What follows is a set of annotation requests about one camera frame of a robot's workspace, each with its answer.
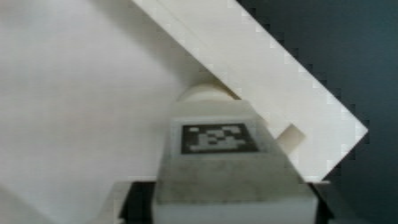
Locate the white leg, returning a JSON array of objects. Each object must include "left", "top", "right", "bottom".
[{"left": 153, "top": 84, "right": 319, "bottom": 224}]

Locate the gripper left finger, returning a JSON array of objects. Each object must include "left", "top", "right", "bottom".
[{"left": 91, "top": 180, "right": 160, "bottom": 224}]

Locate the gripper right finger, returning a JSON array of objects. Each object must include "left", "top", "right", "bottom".
[{"left": 310, "top": 182, "right": 343, "bottom": 224}]

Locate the white square tabletop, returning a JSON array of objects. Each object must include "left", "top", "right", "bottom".
[{"left": 0, "top": 0, "right": 367, "bottom": 224}]

